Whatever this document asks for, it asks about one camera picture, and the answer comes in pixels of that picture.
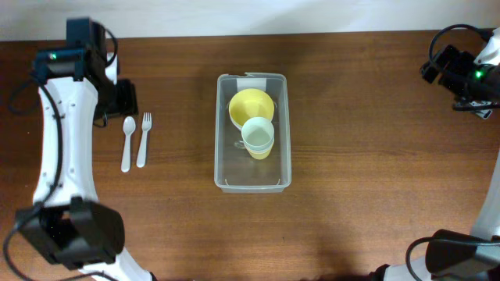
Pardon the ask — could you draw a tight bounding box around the long white plastic spoon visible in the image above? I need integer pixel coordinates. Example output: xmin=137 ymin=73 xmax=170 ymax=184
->
xmin=120 ymin=116 xmax=136 ymax=173

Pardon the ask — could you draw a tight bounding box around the short white plastic spoon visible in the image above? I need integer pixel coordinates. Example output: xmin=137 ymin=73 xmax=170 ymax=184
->
xmin=136 ymin=112 xmax=152 ymax=168

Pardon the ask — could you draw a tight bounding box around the white plastic bowl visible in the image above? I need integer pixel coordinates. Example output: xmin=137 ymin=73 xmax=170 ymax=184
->
xmin=230 ymin=119 xmax=242 ymax=131

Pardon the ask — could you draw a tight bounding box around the yellow plastic bowl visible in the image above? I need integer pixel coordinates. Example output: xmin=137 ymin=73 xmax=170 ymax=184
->
xmin=228 ymin=88 xmax=275 ymax=126

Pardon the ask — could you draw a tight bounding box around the cream plastic cup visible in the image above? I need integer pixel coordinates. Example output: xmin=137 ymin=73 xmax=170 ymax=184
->
xmin=241 ymin=117 xmax=275 ymax=146

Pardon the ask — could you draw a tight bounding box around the yellow plastic cup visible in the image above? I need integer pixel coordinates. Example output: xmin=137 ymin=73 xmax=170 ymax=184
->
xmin=247 ymin=148 xmax=272 ymax=160

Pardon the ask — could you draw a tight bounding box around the green plastic cup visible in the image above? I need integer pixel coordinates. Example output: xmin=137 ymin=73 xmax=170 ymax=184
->
xmin=244 ymin=142 xmax=274 ymax=154

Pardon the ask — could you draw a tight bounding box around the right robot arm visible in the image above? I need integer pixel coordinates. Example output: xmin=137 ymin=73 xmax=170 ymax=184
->
xmin=368 ymin=23 xmax=499 ymax=281

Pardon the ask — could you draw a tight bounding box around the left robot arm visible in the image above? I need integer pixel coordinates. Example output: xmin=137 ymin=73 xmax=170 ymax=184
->
xmin=13 ymin=17 xmax=154 ymax=280

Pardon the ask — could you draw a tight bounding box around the clear plastic storage container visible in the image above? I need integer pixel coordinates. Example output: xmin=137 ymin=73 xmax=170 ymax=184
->
xmin=214 ymin=73 xmax=291 ymax=193

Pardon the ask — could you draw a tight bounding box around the left black cable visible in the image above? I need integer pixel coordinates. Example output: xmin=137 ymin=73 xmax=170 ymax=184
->
xmin=2 ymin=23 xmax=120 ymax=281

